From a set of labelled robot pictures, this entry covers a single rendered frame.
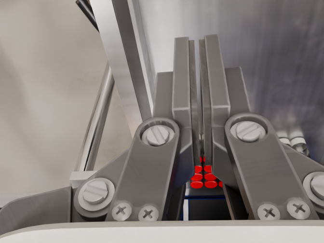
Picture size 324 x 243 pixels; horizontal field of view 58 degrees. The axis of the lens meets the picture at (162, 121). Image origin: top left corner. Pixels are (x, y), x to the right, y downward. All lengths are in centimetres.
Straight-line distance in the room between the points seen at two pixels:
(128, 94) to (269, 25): 20
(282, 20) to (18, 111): 171
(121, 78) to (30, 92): 140
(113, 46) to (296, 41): 21
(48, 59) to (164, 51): 125
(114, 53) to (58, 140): 167
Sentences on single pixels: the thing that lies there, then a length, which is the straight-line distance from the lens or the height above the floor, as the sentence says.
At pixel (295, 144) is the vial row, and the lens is 48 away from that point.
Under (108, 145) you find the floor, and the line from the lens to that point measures 195.
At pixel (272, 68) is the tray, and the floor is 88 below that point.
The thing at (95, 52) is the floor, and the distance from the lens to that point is 147.
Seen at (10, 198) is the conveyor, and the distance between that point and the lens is 80.
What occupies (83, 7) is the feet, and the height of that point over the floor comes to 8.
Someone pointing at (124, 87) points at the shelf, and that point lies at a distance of 40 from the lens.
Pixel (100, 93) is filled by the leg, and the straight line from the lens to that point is 101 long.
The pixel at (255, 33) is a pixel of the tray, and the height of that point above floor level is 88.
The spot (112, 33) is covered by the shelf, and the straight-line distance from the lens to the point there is 36.
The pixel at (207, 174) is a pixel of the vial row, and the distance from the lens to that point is 46.
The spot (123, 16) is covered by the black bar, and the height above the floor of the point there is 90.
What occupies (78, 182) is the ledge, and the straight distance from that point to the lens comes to 61.
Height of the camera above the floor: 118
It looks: 43 degrees down
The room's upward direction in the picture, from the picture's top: 176 degrees counter-clockwise
